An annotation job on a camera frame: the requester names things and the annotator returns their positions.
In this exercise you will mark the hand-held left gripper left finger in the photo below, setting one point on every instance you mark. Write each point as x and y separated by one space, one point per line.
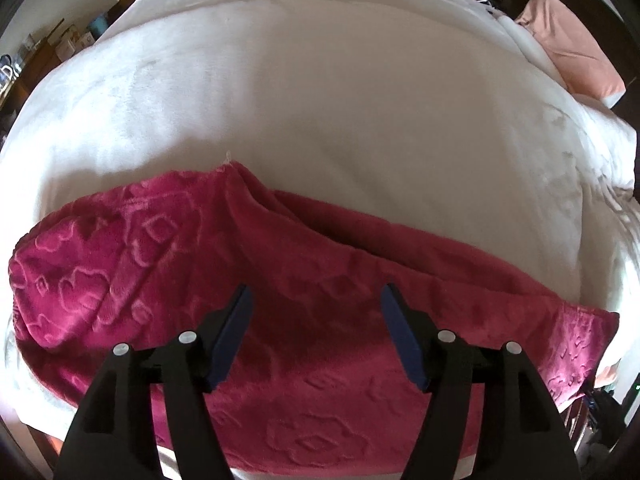
229 336

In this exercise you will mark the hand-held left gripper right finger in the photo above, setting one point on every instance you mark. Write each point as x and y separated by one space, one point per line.
404 340

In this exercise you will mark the magenta embossed fleece towel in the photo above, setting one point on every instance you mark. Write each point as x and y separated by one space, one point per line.
300 260

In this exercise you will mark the pile of dark things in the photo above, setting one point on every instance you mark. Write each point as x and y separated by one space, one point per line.
600 425

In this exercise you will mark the white fleece blanket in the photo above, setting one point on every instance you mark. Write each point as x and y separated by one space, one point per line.
320 110

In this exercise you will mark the teal box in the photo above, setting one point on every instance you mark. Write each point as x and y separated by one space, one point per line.
98 25

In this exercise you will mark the pink pillow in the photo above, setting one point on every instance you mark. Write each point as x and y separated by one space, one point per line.
570 40

